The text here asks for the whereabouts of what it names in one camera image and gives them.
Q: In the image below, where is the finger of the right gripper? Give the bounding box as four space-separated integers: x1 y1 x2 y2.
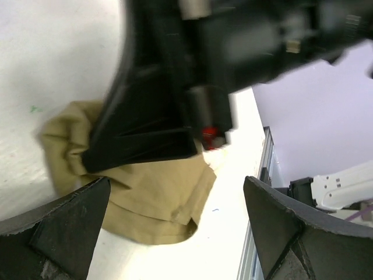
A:
82 1 197 173

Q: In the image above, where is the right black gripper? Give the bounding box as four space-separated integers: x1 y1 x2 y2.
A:
178 1 372 132

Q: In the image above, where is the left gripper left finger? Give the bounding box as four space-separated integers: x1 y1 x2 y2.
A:
1 178 111 279

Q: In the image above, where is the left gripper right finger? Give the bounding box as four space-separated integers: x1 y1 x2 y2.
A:
243 176 373 280

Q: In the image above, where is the olive tan underwear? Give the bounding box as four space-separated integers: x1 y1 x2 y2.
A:
40 100 216 245

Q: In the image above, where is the right aluminium side rail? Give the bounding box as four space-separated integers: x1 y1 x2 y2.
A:
237 127 285 279

